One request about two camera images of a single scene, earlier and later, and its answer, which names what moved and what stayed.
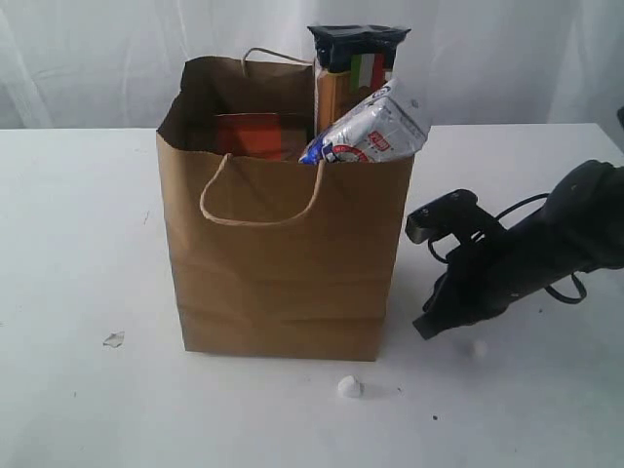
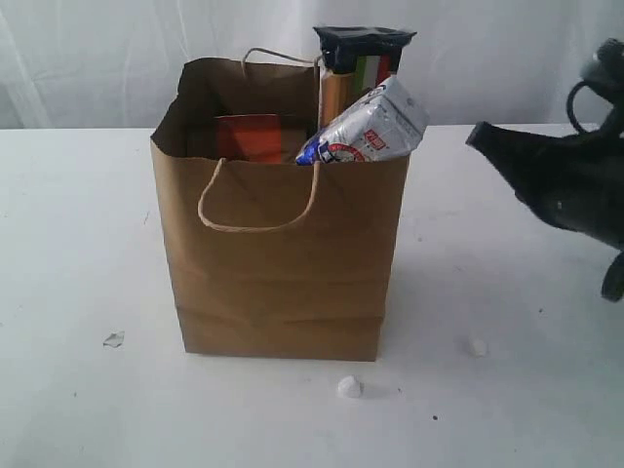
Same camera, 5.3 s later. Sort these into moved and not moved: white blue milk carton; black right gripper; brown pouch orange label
Moved: black right gripper
Not moved: brown pouch orange label; white blue milk carton
